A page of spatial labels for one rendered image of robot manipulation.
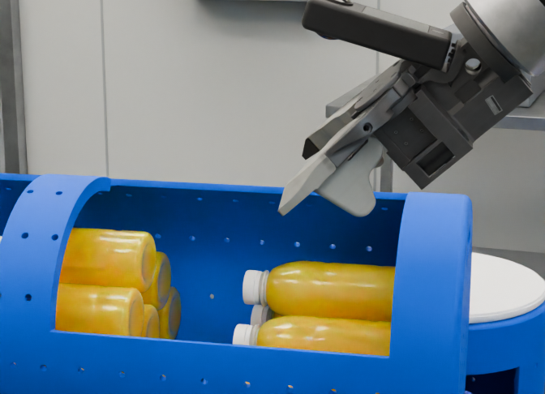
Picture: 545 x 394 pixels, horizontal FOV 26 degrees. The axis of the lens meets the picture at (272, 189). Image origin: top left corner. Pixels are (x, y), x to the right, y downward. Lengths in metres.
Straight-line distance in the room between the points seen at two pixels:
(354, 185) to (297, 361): 0.29
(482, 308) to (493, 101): 0.61
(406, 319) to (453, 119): 0.27
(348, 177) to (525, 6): 0.18
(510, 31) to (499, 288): 0.74
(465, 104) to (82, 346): 0.48
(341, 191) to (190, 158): 3.95
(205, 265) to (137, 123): 3.49
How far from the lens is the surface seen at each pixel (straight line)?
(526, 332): 1.53
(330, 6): 0.91
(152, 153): 4.90
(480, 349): 1.49
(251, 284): 1.32
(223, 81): 4.72
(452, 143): 0.91
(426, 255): 1.14
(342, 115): 0.98
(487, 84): 0.92
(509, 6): 0.88
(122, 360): 1.19
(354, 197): 0.90
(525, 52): 0.89
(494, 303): 1.52
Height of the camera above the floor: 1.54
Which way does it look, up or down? 14 degrees down
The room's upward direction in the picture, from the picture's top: straight up
